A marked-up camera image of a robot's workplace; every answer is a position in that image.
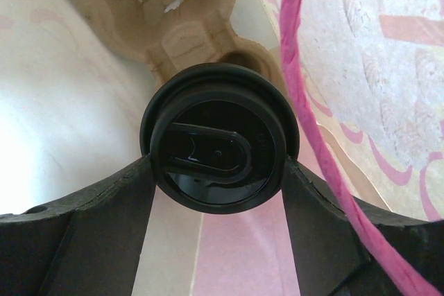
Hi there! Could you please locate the black plastic cup lid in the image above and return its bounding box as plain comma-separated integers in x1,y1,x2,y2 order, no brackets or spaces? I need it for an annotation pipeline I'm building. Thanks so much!
139,63,300,215

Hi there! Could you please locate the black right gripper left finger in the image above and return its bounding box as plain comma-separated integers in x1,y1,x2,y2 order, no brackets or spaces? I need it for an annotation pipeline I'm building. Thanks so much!
1,157,155,295

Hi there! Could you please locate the brown pulp cup carrier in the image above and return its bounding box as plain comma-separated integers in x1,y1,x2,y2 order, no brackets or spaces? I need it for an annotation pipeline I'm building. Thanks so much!
70,0,284,87

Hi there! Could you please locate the kraft paper cakes bag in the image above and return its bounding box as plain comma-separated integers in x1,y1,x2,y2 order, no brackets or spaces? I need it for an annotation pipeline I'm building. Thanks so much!
1,0,443,295

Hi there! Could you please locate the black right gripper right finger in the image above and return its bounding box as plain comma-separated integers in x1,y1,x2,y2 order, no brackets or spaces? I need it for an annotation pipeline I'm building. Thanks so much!
282,157,443,295

